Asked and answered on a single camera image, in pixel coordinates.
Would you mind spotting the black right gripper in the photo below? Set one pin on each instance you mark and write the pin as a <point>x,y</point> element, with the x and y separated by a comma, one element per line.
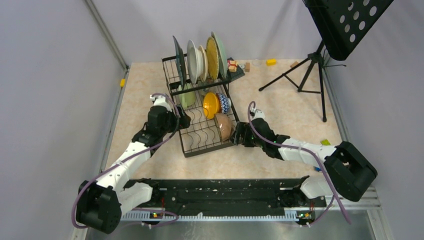
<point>242,128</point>

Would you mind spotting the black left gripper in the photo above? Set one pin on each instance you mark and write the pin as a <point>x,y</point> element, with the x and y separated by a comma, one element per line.
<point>180,123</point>

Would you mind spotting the brown glazed bowl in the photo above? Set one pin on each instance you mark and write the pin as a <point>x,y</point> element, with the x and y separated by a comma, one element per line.
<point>224,125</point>

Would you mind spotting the green white mug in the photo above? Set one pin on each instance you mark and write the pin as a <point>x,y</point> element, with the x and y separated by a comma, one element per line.
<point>187,99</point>

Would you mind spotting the red patterned bowl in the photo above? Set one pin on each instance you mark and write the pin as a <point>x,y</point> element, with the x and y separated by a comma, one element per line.
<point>225,103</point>

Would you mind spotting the yellow bowl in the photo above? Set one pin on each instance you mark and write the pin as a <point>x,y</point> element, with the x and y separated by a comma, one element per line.
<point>211,105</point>

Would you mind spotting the black wire dish rack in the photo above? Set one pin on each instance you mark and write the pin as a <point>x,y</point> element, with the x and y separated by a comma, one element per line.
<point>202,136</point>

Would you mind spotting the cream floral plate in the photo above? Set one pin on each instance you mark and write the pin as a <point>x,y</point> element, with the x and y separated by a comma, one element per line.
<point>204,72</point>

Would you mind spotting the white plate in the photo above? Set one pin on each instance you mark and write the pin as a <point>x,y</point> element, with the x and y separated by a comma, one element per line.
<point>195,62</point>

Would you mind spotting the dark teal square plate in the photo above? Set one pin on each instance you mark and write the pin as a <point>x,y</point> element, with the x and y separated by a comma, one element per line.
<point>180,63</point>

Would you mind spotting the yellow bamboo pattern plate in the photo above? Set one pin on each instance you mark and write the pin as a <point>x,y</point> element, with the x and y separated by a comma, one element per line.
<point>212,58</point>

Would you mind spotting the light green flower plate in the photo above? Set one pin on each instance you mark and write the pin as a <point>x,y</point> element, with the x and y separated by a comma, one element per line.
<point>223,65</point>

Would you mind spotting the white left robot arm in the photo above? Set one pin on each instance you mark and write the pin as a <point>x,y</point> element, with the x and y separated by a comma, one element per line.
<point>102,201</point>

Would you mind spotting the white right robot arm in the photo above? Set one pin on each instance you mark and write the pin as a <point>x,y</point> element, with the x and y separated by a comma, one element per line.
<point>345,170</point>

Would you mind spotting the clear round lid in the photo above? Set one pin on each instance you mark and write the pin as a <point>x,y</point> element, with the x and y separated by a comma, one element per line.
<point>257,62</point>

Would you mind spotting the yellow lego block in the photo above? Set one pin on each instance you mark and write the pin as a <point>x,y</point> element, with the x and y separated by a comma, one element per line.
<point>271,62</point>

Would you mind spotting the green lego brick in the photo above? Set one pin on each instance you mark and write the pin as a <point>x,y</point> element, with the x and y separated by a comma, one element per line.
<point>325,142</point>

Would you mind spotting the brown wooden block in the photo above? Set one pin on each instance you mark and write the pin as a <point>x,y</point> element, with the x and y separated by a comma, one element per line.
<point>294,64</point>

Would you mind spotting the black music stand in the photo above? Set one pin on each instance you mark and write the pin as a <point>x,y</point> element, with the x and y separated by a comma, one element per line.
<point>342,24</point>

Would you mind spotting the yellow block on rail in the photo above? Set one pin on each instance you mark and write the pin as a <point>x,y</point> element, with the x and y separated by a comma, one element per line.
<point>122,82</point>

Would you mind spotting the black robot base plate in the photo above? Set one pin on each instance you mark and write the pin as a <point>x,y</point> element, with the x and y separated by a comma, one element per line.
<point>229,198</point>

